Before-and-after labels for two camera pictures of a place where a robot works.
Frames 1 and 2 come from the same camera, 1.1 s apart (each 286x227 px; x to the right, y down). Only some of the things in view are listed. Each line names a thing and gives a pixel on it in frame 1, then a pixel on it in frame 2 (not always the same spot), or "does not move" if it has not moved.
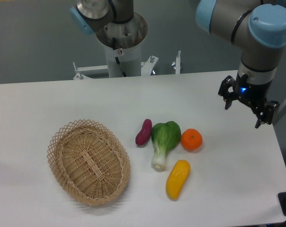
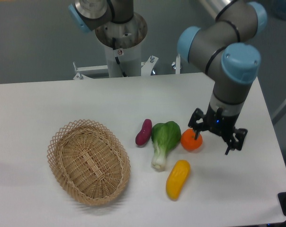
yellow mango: [178, 175] does not move
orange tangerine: [192, 139] does not move
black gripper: [255, 94] to [220, 123]
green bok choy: [165, 136] does not move
